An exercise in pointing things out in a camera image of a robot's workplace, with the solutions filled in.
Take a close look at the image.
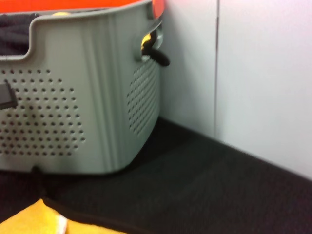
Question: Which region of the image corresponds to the grey yellow towel black trim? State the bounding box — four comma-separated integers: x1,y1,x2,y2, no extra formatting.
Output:
0,170,152,234

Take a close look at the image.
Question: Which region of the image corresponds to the yellow black rolled towel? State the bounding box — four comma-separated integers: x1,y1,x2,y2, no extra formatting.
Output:
140,30,171,67

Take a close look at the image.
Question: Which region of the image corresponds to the grey perforated plastic storage box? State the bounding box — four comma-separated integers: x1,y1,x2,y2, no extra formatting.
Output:
0,0,164,176

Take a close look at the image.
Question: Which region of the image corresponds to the black tablecloth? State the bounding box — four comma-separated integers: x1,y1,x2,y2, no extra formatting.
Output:
0,114,312,234

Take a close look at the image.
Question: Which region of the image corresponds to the bright orange object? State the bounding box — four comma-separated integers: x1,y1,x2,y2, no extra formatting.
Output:
0,0,167,20

